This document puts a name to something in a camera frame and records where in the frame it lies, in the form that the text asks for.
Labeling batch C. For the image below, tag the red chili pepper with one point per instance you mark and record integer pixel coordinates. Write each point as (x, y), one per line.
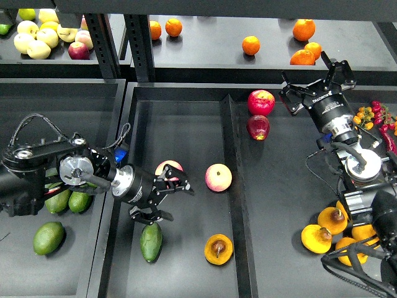
(390, 144)

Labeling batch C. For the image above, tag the pink apple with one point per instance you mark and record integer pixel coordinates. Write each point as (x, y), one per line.
(218, 177)
(160, 168)

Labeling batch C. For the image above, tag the yellow pear with brown stem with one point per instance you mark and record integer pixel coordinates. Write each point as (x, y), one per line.
(218, 249)

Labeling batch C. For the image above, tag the yellow pear pile upper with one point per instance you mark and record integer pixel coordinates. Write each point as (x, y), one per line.
(332, 219)

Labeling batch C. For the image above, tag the orange on shelf middle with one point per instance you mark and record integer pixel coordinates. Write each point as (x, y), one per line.
(251, 45)

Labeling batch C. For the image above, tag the large orange on shelf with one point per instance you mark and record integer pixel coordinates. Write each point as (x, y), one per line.
(304, 29)

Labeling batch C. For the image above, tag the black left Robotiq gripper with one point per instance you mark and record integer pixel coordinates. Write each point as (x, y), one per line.
(134, 186)

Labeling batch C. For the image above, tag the pale yellow apple left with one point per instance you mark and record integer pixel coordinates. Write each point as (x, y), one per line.
(21, 42)

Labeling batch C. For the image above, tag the pale yellow apple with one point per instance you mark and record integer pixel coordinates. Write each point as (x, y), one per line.
(21, 42)
(38, 50)

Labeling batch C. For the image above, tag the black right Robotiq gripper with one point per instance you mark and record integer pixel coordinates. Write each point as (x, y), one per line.
(323, 99)

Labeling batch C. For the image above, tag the pale yellow apple front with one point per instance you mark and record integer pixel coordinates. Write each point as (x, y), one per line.
(38, 50)

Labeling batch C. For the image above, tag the dark red apple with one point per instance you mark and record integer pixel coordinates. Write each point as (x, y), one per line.
(258, 127)

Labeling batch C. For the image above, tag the black tray divider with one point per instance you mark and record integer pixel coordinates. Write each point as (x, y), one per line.
(242, 240)

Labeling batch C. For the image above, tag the bright red apple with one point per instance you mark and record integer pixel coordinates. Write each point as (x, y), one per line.
(261, 102)

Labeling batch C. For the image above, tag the small orange right shelf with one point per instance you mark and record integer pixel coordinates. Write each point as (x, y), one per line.
(314, 48)

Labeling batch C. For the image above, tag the green avocado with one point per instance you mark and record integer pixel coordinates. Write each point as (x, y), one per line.
(151, 240)
(79, 202)

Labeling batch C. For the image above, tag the green lime on shelf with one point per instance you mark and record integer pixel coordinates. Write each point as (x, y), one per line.
(27, 14)

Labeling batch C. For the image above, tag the black shelf upright post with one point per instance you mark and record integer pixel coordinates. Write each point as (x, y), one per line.
(139, 37)

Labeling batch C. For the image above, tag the pink apple left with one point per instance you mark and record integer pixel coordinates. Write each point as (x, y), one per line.
(160, 168)

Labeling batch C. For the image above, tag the red apple on shelf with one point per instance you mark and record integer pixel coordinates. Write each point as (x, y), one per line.
(78, 51)

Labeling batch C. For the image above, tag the orange on shelf far left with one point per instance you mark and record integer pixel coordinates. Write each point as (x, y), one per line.
(155, 29)

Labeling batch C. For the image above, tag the red cherry tomato bunch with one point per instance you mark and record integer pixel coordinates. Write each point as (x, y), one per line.
(383, 118)

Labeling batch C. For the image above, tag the orange at shelf edge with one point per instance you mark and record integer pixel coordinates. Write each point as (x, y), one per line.
(303, 57)

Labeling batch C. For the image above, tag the pink apple right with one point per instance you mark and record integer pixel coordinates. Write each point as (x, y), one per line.
(218, 177)

